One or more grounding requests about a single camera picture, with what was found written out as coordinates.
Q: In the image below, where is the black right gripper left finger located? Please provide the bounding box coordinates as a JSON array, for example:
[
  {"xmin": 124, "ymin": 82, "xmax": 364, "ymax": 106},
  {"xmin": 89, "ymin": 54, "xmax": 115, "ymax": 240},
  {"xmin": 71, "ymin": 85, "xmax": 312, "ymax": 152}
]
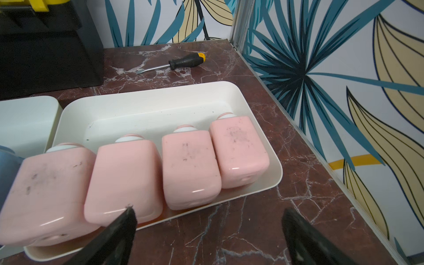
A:
[{"xmin": 65, "ymin": 206, "xmax": 137, "ymax": 265}]

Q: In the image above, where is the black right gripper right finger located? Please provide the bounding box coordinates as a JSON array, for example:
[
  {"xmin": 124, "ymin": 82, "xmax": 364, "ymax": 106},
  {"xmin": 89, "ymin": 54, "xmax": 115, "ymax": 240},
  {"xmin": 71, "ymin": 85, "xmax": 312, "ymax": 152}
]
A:
[{"xmin": 282, "ymin": 208, "xmax": 356, "ymax": 265}]

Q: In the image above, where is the pink pencil sharpener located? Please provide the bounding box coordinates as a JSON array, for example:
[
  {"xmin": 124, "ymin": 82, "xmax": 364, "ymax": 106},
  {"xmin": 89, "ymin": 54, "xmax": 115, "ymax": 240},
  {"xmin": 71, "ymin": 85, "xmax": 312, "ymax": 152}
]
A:
[
  {"xmin": 209, "ymin": 112, "xmax": 270, "ymax": 189},
  {"xmin": 84, "ymin": 134, "xmax": 165, "ymax": 226},
  {"xmin": 162, "ymin": 125, "xmax": 222, "ymax": 210},
  {"xmin": 1, "ymin": 143, "xmax": 100, "ymax": 246}
]

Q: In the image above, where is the blue pencil sharpener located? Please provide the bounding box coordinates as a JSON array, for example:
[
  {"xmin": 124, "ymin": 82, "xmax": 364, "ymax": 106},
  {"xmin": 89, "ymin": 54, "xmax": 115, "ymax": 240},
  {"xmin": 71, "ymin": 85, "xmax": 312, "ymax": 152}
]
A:
[{"xmin": 0, "ymin": 146, "xmax": 24, "ymax": 208}]

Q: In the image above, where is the white middle storage tray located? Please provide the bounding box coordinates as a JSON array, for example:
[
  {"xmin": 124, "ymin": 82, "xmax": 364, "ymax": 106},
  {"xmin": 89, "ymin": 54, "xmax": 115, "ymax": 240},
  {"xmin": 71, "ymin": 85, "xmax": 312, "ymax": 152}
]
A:
[{"xmin": 1, "ymin": 96, "xmax": 62, "ymax": 158}]

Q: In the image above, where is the black yellow screwdriver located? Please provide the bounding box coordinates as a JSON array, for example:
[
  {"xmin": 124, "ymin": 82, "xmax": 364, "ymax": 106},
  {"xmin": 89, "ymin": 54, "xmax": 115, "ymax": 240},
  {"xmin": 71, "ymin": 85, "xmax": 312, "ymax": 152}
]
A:
[{"xmin": 136, "ymin": 53, "xmax": 206, "ymax": 75}]

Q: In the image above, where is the yellow black toolbox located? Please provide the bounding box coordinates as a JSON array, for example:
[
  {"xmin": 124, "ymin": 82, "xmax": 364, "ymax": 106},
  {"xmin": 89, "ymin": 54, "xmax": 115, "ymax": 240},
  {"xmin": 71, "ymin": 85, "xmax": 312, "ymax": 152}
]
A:
[{"xmin": 1, "ymin": 1, "xmax": 104, "ymax": 99}]

